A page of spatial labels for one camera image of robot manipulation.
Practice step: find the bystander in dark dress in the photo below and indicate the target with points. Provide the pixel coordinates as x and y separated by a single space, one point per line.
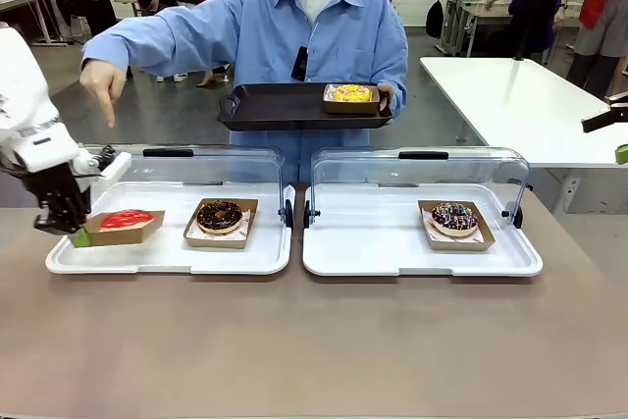
535 7

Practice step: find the white table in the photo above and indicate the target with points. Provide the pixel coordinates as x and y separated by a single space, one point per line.
515 95

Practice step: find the clear display lid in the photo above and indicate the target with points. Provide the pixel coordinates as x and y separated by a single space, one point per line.
221 164
353 164

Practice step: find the yellow sprinkled donut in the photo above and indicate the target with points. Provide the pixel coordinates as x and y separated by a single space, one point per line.
350 93

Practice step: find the person's left hand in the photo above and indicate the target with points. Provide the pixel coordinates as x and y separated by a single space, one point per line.
386 95

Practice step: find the person's right hand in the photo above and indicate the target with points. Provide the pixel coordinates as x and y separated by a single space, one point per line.
100 78

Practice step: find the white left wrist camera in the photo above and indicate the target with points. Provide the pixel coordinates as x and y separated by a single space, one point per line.
115 171

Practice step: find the yellow glazed donut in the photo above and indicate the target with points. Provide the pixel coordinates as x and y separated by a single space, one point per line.
350 107

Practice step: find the bystander in grey shorts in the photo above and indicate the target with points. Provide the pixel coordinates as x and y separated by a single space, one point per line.
603 31

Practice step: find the white display tray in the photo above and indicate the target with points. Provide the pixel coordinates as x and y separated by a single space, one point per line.
417 264
147 262

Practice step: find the sprinkled chocolate donut in box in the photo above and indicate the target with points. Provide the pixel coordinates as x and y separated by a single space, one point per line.
461 245

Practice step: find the person's left forearm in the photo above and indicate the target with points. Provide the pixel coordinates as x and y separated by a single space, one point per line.
400 95

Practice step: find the paper liner under dark donut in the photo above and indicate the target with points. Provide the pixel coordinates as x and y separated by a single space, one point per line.
426 215

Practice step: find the background work table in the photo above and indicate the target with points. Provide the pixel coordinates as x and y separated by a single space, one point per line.
483 9

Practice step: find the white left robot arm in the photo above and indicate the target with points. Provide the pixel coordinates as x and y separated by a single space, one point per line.
19 85

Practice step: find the person in blue shirt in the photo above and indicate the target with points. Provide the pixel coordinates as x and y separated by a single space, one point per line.
275 26

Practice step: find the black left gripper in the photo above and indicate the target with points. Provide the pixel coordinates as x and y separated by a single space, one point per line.
59 193

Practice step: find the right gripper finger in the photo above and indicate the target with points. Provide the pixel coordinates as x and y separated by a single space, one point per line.
623 155
613 115

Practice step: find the dark serving tray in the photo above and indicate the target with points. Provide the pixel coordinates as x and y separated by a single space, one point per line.
279 110

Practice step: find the dark donut with coloured sprinkles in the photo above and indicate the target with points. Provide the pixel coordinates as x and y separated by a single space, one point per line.
466 218

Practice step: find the person's right forearm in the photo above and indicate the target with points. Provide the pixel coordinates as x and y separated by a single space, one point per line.
132 43

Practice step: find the red glazed donut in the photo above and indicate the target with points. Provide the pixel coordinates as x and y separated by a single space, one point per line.
122 237
125 219

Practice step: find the black backpack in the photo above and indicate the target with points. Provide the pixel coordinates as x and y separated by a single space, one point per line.
434 19

